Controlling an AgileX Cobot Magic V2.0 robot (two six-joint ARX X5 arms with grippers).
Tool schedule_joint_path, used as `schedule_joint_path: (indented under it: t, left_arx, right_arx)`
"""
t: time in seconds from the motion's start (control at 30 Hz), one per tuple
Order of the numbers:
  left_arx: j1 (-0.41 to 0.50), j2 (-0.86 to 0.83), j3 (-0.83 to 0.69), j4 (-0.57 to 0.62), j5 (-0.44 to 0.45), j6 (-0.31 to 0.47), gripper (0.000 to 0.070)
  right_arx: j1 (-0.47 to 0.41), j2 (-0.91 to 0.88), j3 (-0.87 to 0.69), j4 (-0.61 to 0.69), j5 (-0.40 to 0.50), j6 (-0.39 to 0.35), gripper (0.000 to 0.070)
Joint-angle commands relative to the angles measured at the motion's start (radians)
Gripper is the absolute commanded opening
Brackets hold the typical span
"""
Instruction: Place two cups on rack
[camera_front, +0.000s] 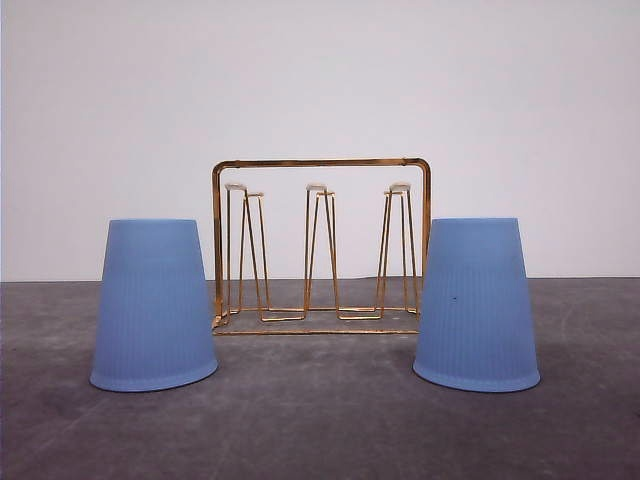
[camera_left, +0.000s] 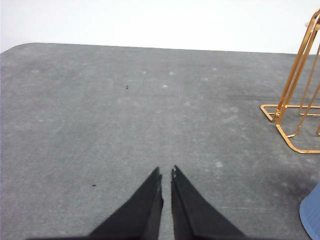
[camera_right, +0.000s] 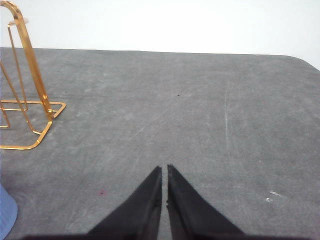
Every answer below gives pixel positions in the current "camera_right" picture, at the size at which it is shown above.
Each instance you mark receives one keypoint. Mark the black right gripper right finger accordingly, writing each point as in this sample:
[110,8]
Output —
[193,218]

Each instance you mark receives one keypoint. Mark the blue ribbed plastic cup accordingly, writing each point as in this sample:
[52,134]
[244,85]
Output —
[8,213]

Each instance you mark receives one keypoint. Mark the gold wire cup rack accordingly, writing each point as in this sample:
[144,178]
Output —
[36,70]

